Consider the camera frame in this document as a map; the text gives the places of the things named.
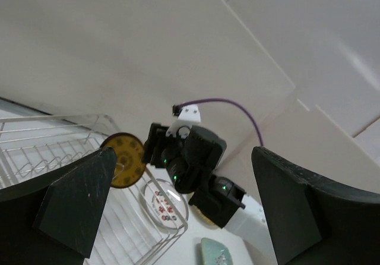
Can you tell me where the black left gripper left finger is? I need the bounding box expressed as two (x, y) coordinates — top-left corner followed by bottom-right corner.
(1, 147), (117, 264)

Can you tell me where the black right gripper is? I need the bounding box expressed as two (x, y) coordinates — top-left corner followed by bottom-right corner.
(142, 123), (190, 170)

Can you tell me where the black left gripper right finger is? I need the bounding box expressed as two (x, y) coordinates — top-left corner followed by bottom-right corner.
(251, 147), (379, 264)

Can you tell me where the woven bamboo round plate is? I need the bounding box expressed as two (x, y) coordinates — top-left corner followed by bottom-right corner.
(190, 206), (218, 228)

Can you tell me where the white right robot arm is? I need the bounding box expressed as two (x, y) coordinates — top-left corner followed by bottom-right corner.
(142, 123), (271, 246)

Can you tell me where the light green rectangular dish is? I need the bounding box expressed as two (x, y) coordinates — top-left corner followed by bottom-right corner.
(200, 238), (233, 265)

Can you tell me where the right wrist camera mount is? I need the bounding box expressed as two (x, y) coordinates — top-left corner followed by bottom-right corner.
(166, 104), (201, 139)

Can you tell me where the silver wire dish rack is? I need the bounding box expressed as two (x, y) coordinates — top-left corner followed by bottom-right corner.
(1, 115), (188, 264)

